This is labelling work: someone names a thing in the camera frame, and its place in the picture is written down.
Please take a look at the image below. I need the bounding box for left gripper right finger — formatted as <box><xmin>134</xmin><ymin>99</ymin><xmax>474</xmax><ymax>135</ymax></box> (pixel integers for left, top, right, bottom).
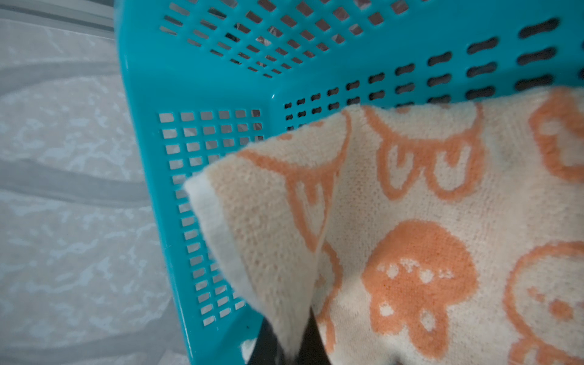
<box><xmin>294</xmin><ymin>310</ymin><xmax>331</xmax><ymax>365</ymax></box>

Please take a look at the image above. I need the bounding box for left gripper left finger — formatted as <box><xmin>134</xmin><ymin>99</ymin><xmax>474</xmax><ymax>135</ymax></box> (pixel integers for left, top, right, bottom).
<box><xmin>247</xmin><ymin>319</ymin><xmax>287</xmax><ymax>365</ymax></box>

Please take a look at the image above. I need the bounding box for orange rabbit towel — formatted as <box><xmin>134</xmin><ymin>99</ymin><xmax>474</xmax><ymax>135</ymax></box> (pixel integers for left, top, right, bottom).
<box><xmin>183</xmin><ymin>87</ymin><xmax>583</xmax><ymax>364</ymax></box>

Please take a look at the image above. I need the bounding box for teal plastic basket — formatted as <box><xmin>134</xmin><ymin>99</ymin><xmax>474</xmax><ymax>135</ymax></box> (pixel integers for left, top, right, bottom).
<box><xmin>114</xmin><ymin>1</ymin><xmax>583</xmax><ymax>364</ymax></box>

